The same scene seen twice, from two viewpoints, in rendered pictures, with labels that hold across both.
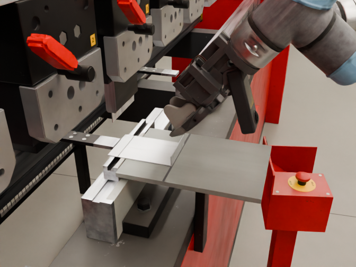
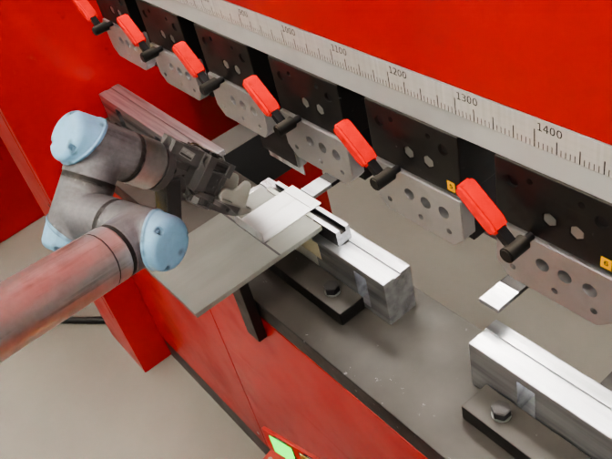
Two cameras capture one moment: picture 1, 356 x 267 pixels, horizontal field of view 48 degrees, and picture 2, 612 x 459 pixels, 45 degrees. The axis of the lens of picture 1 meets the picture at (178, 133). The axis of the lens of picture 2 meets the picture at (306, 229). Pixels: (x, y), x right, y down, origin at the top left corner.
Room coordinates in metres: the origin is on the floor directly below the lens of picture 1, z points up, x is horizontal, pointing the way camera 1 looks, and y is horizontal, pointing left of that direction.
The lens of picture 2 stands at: (1.42, -0.66, 1.81)
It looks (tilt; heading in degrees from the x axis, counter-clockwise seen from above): 40 degrees down; 134
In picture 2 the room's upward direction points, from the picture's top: 15 degrees counter-clockwise
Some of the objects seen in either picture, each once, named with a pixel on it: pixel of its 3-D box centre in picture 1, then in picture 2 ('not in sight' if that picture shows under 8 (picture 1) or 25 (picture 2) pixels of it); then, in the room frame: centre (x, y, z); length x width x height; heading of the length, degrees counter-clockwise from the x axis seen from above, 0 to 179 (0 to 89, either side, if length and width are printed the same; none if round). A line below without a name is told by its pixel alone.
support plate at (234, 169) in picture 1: (197, 160); (231, 247); (0.64, -0.04, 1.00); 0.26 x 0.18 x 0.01; 73
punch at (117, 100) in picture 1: (122, 88); (280, 142); (0.69, 0.10, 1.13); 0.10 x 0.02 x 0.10; 163
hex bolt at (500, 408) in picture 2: not in sight; (501, 411); (1.15, -0.10, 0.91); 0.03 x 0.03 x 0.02
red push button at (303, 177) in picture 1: (302, 179); not in sight; (0.86, -0.33, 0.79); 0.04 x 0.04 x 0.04
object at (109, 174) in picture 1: (131, 147); (307, 211); (0.71, 0.10, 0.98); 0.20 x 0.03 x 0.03; 163
